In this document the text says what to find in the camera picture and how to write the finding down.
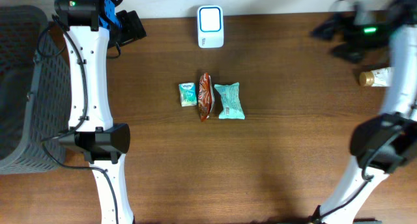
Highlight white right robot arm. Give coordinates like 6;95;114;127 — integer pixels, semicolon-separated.
308;0;416;224

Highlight small teal tissue pack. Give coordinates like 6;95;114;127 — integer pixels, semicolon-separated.
179;83;197;107

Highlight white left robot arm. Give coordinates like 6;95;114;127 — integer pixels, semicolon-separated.
53;0;147;224

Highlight grey plastic mesh basket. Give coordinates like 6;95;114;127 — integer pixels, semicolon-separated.
1;6;71;175

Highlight teal snack packet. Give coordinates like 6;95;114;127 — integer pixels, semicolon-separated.
214;82;246;120

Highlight white tube with gold cap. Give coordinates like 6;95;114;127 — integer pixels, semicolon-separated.
359;67;394;87

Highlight red snack packet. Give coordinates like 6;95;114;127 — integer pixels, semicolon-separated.
197;73;215;122

